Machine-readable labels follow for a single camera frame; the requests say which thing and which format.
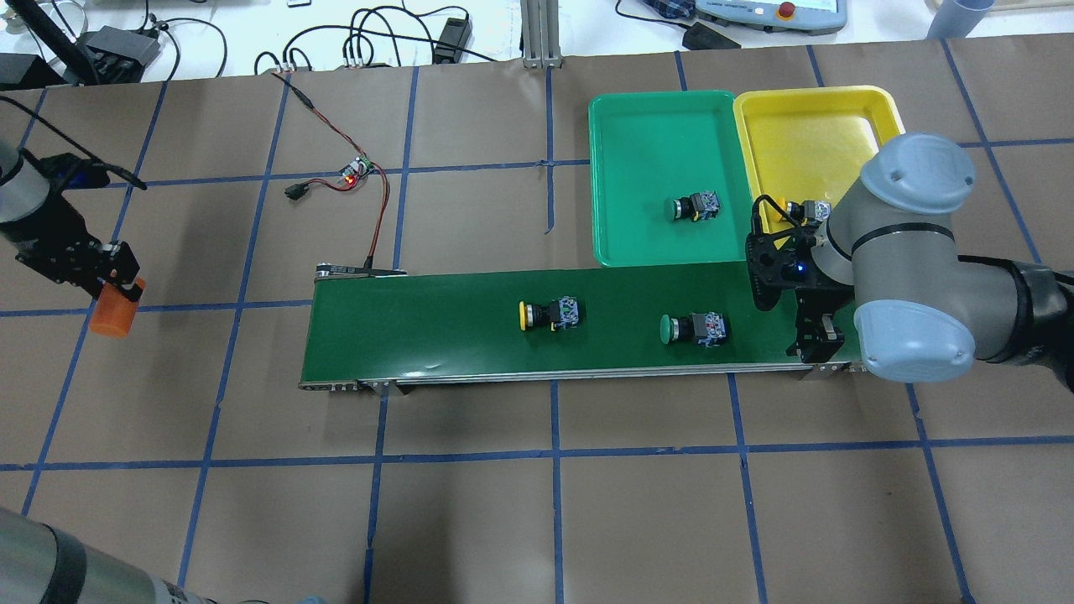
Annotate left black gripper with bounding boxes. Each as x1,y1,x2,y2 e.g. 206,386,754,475
3,153,142,305

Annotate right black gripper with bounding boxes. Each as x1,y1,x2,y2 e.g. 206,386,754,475
745,231,852,364

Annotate plain orange cylinder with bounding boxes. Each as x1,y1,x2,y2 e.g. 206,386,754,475
88,278,146,339

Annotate green push button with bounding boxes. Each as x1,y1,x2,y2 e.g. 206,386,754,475
659,312,729,348
665,189,722,222

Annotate yellow push button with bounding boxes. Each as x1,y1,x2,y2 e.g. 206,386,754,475
785,200,832,226
518,297,582,332

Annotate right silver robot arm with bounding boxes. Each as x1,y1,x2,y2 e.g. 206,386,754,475
745,133,1071,388

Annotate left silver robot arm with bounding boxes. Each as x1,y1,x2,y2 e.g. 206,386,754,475
1,143,207,603

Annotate green tray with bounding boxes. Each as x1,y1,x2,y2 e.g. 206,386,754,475
587,91,745,268

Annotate green conveyor belt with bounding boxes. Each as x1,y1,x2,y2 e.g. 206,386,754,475
297,263,806,391

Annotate small controller circuit board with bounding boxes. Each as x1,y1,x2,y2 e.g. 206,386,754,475
338,156,375,189

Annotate blue teach pendant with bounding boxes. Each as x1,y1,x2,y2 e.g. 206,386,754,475
695,1,848,37

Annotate blue plaid umbrella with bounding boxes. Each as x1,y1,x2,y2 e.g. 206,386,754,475
644,0,696,20

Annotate black power adapter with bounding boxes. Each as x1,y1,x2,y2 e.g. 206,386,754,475
432,17,471,64

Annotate red black wire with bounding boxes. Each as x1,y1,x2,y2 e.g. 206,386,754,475
273,71,392,269

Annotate aluminium frame post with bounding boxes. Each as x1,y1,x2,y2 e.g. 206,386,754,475
520,0,563,70

